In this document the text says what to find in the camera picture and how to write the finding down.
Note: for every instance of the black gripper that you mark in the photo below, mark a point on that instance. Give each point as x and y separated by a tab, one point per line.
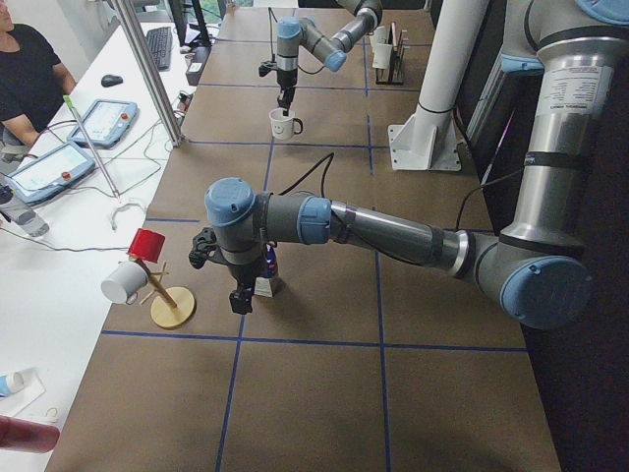
242	273
286	81

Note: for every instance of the white smiley face mug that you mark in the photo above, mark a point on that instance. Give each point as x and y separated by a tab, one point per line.
284	124

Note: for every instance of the blue Pascual milk carton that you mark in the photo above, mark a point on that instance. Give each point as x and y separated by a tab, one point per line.
268	283

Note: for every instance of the red cup on tree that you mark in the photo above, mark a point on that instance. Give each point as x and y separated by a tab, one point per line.
146	245

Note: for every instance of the white cup on tree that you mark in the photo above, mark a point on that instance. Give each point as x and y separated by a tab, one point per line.
123	284

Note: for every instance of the wooden mug tree stand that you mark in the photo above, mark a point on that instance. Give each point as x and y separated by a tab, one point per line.
169	307

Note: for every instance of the black power box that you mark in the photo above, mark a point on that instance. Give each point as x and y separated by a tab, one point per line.
194	72

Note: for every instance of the white ribbed HOME mug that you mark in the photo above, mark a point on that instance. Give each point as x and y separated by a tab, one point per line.
381	56

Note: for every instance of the white ribbed mug left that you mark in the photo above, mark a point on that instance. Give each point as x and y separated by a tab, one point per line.
378	36

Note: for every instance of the black keyboard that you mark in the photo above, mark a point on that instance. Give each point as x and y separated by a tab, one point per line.
159	43

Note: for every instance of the black computer mouse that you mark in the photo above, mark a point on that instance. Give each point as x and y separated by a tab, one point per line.
108	81

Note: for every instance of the far teach pendant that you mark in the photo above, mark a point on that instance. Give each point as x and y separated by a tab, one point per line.
107	121

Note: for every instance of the teach pendant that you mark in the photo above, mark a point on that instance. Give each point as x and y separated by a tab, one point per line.
107	121
51	174

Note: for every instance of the thin metal rod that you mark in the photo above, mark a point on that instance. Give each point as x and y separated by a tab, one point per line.
78	118

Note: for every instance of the near teach pendant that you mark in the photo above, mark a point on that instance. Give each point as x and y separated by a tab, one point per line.
51	174

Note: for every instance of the white lying bottle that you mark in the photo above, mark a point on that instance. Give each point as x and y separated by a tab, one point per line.
11	383

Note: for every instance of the grey water bottle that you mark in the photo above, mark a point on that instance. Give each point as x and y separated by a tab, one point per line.
15	210

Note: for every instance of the person in black shirt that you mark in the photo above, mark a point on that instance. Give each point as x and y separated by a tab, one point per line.
34	80

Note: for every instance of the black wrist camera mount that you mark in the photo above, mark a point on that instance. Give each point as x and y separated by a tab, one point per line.
266	67
203	249

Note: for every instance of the black wire mug rack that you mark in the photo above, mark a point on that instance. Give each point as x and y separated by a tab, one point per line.
394	75

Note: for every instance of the aluminium frame post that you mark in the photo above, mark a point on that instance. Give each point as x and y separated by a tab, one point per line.
135	35

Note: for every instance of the white pedestal column base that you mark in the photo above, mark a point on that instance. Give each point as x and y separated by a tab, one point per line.
427	141

